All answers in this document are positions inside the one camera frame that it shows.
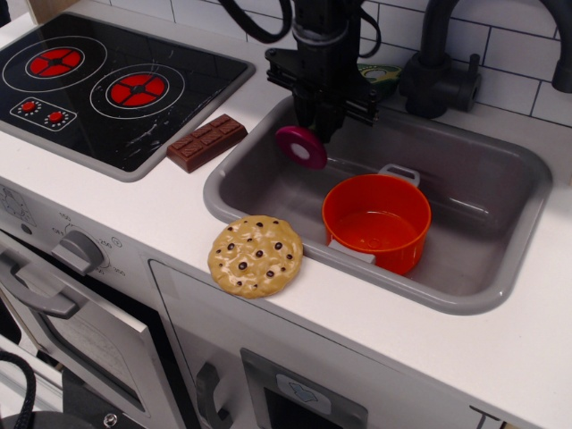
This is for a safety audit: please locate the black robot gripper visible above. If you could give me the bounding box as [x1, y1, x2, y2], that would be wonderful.
[265, 1, 378, 143]

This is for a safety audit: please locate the black braided cable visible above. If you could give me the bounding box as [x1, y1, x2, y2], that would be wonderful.
[0, 350, 38, 429]

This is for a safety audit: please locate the black toy induction stove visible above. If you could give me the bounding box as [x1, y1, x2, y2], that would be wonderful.
[1, 13, 255, 182]

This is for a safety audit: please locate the grey oven door handle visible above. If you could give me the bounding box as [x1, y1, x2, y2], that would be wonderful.
[1, 250, 80, 320]

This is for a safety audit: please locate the green toy avocado half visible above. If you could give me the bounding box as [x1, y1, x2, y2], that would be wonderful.
[357, 63, 402, 101]

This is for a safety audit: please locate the white cabinet door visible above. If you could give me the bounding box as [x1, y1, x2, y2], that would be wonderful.
[149, 260, 503, 428]

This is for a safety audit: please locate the grey plastic sink basin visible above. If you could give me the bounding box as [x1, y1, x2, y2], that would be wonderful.
[204, 98, 552, 315]

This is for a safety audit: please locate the purple toy beet slice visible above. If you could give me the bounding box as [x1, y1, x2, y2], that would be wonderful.
[275, 125, 327, 170]

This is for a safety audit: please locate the grey cabinet door handle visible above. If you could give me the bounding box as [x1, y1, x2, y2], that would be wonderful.
[196, 362, 233, 429]

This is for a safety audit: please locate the chocolate chip toy cookie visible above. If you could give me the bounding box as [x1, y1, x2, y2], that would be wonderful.
[207, 215, 303, 299]

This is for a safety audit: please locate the black toy faucet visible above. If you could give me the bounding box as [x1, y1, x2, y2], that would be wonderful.
[399, 0, 571, 119]

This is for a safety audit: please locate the grey oven knob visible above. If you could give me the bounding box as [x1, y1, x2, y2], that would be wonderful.
[51, 231, 105, 275]

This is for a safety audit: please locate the brown toy chocolate bar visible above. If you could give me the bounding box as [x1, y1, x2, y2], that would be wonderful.
[166, 114, 248, 172]

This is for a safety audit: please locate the toy oven door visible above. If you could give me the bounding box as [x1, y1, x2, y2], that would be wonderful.
[0, 230, 189, 429]

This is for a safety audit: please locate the orange toy pot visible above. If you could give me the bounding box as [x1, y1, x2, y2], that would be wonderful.
[322, 164, 433, 274]

